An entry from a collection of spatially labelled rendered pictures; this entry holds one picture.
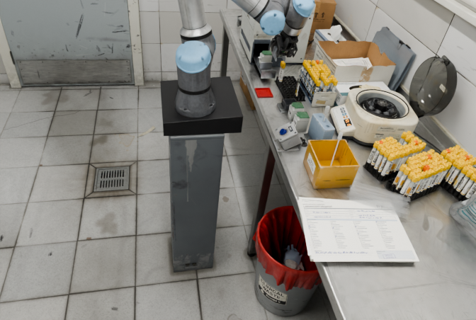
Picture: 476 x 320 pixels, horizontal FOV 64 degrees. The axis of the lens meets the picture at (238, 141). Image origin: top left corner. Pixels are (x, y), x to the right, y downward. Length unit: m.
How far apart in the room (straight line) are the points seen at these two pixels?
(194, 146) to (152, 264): 0.85
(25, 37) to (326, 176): 2.58
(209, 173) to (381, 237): 0.70
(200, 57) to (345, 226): 0.70
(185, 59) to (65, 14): 1.95
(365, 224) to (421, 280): 0.20
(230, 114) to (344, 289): 0.70
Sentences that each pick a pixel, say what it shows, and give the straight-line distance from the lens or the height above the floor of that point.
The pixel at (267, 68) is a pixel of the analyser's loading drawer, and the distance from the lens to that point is 1.80.
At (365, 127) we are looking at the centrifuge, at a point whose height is 0.96.
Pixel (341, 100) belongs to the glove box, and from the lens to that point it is 1.66.
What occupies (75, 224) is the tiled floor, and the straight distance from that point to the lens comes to 2.32.
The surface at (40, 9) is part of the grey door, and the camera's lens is 3.19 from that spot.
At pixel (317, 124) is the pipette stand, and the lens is 1.41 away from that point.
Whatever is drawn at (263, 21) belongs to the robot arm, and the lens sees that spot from 1.22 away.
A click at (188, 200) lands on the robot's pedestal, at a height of 0.53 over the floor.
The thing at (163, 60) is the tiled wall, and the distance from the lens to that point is 3.33.
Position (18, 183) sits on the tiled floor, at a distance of 2.65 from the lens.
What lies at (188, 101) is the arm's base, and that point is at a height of 1.00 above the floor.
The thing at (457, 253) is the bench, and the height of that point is 0.87.
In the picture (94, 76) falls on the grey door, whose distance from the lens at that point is 3.36.
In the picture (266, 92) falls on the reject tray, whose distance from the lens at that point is 1.69.
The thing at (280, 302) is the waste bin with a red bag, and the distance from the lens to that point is 1.87.
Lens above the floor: 1.76
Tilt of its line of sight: 39 degrees down
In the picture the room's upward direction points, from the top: 7 degrees clockwise
